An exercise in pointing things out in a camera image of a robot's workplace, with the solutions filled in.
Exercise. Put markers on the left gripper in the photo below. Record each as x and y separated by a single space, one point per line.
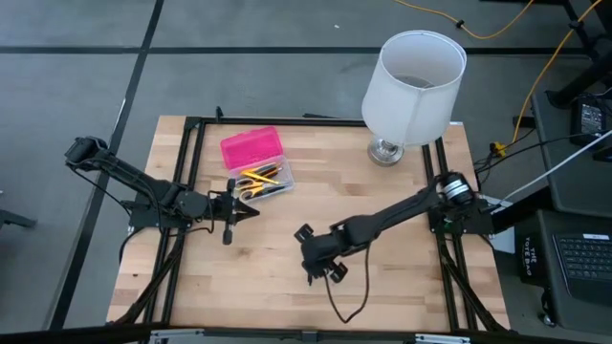
222 208

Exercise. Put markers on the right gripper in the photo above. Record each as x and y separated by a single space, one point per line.
322 248

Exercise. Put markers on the yellow highlighter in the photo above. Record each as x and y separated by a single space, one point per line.
255 171

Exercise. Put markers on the pink-lidded clear supply box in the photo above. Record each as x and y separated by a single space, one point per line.
251 145

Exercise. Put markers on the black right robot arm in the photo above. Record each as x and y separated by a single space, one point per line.
397 212

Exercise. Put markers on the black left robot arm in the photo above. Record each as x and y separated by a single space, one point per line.
138 179

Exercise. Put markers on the white-shaded silver table lamp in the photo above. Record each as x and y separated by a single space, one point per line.
406 110

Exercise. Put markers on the black tote bag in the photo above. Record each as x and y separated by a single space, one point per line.
531 260

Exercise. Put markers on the black front crossbar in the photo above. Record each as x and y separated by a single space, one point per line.
72 336

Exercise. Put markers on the dark chair base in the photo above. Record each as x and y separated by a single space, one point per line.
14 220

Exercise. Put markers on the black caster wheel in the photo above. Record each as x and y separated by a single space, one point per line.
549 317

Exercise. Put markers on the dark grey side table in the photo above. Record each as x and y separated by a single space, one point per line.
559 191

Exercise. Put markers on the grey laptop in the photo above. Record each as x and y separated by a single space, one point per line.
585 258

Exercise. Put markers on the black power adapter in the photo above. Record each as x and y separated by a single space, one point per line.
590 119

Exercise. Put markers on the black stand legs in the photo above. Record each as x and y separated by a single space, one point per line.
593 45

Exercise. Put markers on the black aluminium table frame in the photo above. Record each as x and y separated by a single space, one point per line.
287 121

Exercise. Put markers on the silver bracket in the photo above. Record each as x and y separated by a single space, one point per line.
440 339
172 337

